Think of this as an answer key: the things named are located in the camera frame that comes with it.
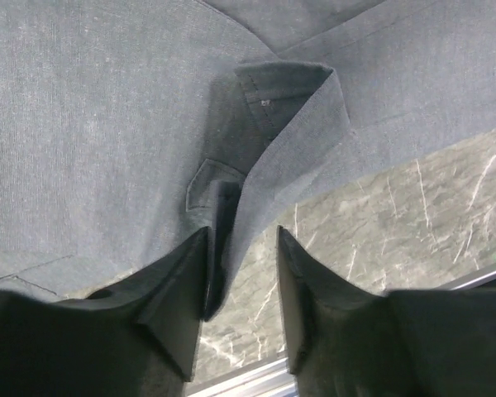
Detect aluminium frame rail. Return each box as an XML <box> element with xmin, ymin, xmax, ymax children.
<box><xmin>185</xmin><ymin>262</ymin><xmax>496</xmax><ymax>397</ymax></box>

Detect grey long sleeve shirt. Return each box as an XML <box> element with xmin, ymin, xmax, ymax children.
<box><xmin>0</xmin><ymin>1</ymin><xmax>496</xmax><ymax>318</ymax></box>

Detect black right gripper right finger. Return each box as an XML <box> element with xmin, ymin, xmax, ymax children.
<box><xmin>277</xmin><ymin>228</ymin><xmax>496</xmax><ymax>396</ymax></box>

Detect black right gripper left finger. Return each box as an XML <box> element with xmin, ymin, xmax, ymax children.
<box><xmin>0</xmin><ymin>229</ymin><xmax>208</xmax><ymax>396</ymax></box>

